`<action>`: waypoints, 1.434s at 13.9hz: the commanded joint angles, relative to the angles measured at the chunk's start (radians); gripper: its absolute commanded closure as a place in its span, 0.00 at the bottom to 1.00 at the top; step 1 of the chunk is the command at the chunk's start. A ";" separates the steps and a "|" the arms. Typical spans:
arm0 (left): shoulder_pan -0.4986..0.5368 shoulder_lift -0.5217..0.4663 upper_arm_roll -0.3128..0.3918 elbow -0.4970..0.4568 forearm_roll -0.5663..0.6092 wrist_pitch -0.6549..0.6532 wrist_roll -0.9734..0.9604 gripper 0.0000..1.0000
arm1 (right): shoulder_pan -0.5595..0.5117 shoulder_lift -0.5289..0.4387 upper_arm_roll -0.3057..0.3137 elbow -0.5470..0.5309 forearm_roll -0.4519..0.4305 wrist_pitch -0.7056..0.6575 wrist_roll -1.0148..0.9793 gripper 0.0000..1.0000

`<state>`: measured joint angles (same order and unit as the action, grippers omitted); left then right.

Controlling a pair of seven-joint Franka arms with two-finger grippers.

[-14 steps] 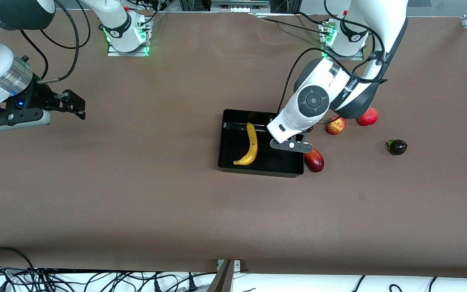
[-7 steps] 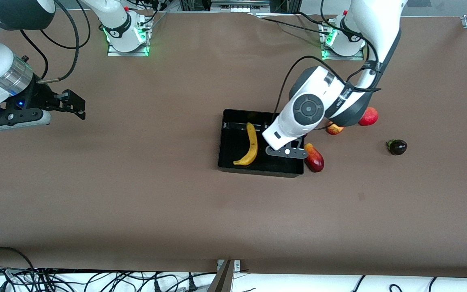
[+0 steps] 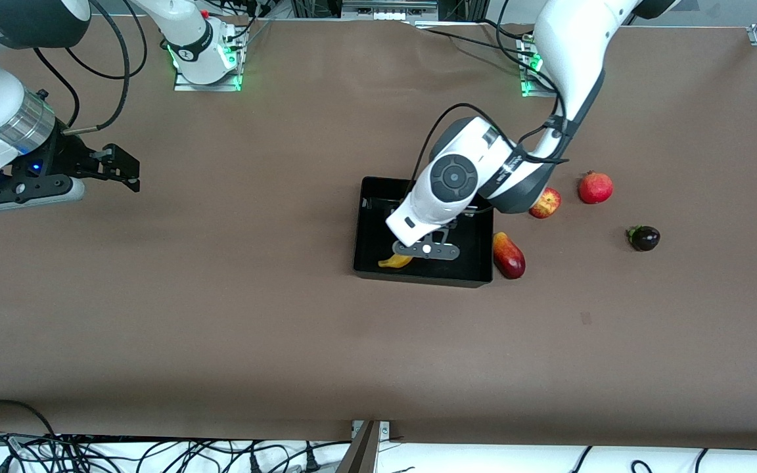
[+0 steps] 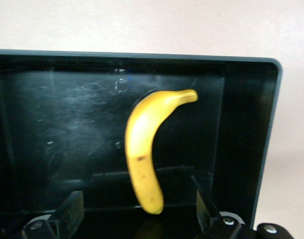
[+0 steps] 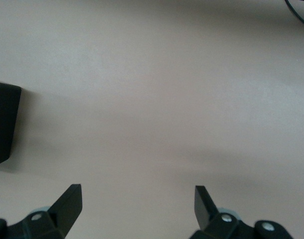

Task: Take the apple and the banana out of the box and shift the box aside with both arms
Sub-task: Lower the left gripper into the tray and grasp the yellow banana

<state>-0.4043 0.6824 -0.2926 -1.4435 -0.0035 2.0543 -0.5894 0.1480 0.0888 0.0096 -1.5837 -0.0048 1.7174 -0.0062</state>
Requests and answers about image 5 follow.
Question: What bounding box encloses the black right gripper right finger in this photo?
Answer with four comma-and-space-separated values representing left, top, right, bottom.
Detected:
190, 185, 293, 239

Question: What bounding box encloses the black plastic box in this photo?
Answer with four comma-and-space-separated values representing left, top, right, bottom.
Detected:
0, 80, 22, 168

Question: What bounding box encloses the black arc cable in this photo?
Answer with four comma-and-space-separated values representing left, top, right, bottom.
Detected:
285, 0, 304, 27

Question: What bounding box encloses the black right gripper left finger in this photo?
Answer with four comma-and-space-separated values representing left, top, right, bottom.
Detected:
0, 184, 82, 239

